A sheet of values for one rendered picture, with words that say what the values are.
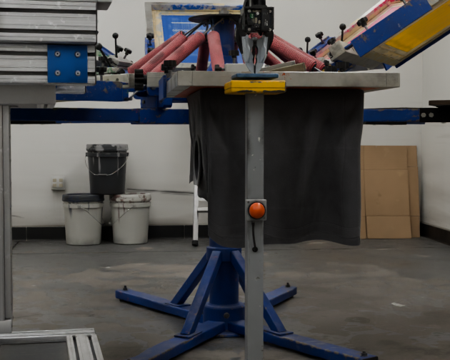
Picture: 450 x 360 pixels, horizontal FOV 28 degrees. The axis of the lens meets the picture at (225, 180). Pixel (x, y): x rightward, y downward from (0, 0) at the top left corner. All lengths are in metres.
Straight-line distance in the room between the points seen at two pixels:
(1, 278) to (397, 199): 5.27
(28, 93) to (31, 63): 0.11
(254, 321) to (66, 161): 4.98
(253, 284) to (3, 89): 0.75
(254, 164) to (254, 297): 0.32
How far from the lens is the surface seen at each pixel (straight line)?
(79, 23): 2.05
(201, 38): 3.60
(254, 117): 2.12
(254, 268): 2.14
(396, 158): 7.31
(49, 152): 7.03
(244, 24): 2.08
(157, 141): 7.02
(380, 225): 7.19
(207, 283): 3.62
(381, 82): 2.39
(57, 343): 2.74
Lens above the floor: 0.83
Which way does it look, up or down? 3 degrees down
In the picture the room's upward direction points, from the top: straight up
